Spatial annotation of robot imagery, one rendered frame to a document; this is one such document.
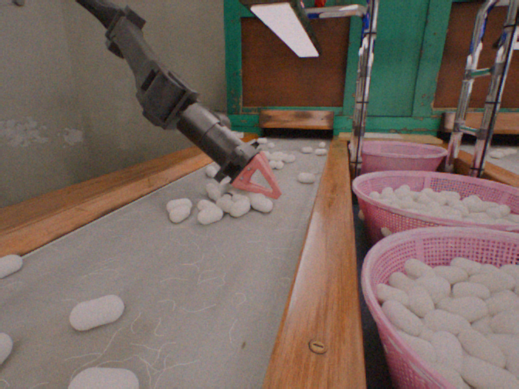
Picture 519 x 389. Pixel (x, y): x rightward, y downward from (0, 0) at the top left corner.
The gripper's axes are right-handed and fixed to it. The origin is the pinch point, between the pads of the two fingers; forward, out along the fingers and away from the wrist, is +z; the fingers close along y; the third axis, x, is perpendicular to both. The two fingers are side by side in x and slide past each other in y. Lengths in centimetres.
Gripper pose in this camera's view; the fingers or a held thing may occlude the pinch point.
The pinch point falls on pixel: (276, 193)
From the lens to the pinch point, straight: 48.8
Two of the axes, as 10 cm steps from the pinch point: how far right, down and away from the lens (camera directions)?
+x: -6.0, 6.9, 4.1
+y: 2.7, -3.1, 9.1
